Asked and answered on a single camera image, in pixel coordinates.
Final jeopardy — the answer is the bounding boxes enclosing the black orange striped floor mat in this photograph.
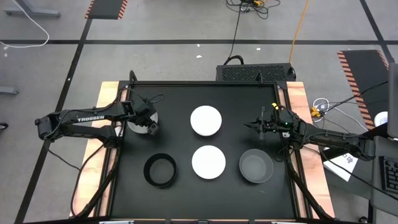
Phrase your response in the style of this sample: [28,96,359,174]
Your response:
[85,0,129,21]
[336,49,390,131]

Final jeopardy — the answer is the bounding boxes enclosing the dark grey bowl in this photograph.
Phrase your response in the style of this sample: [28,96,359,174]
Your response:
[238,148,274,184]

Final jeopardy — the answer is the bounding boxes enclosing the black aluminium rig frame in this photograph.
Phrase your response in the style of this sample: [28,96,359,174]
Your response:
[70,80,335,224]

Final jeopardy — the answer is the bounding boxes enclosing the white floor cable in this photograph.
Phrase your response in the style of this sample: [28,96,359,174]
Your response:
[0,0,50,49]

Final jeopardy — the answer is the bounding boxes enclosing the white cup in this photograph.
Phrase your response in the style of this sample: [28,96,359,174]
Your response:
[374,111,389,128]

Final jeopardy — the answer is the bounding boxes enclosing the black arm base cable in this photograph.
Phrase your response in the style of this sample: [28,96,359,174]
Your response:
[45,141,82,172]

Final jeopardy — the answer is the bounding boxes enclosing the white plate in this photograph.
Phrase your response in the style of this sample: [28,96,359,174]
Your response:
[191,144,227,180]

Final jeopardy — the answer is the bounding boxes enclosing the black bowl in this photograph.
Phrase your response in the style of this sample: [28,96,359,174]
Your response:
[143,152,178,189]

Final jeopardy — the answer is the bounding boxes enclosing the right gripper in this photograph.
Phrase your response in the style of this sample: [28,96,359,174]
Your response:
[244,106,296,140]

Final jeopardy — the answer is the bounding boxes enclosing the grey desk foot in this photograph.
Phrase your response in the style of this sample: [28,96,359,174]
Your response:
[0,86,20,95]
[4,0,62,19]

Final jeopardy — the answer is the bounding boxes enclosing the black perforated computer case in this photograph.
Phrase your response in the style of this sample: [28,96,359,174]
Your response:
[216,63,297,83]

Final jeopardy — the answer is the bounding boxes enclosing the light grey bowl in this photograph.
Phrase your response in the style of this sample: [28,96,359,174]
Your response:
[126,111,159,135]

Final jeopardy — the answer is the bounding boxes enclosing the white paper sheet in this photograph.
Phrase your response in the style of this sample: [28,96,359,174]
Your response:
[323,151,359,182]

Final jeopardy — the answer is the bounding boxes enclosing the black floor cable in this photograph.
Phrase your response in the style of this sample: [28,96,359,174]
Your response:
[223,0,247,66]

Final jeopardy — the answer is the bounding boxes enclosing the black keyboard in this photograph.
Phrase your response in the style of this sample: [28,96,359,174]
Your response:
[379,155,398,195]

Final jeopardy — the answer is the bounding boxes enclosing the white bowl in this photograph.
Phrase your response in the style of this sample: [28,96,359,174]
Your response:
[190,105,223,138]

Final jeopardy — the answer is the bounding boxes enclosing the yellow cable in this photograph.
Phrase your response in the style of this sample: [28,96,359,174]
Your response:
[288,0,310,63]

